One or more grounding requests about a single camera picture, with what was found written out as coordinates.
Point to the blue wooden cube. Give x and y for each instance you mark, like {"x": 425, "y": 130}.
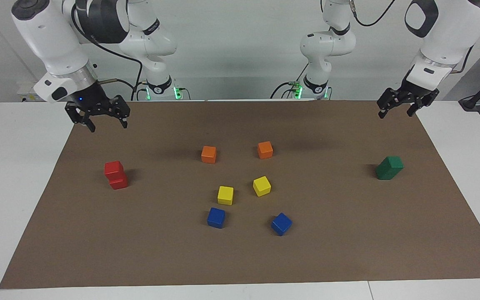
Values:
{"x": 216, "y": 217}
{"x": 281, "y": 223}

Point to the brown paper mat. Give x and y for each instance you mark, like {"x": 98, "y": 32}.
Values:
{"x": 140, "y": 250}

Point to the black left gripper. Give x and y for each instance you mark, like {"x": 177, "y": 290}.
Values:
{"x": 413, "y": 89}

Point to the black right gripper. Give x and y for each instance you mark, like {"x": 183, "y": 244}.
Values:
{"x": 92, "y": 98}

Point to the white box with yellow label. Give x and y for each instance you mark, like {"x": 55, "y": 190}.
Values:
{"x": 27, "y": 93}

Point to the red wooden cube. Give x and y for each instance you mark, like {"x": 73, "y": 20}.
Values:
{"x": 113, "y": 167}
{"x": 118, "y": 182}

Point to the orange wooden cube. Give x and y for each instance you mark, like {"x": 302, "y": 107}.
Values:
{"x": 265, "y": 149}
{"x": 208, "y": 154}

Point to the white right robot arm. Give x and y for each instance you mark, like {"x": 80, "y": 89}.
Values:
{"x": 52, "y": 37}

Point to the green wooden cube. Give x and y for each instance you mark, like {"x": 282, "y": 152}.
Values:
{"x": 392, "y": 162}
{"x": 385, "y": 174}

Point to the yellow wooden cube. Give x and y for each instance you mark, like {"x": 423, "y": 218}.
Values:
{"x": 261, "y": 186}
{"x": 225, "y": 195}

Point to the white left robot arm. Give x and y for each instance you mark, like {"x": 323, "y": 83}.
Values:
{"x": 448, "y": 37}

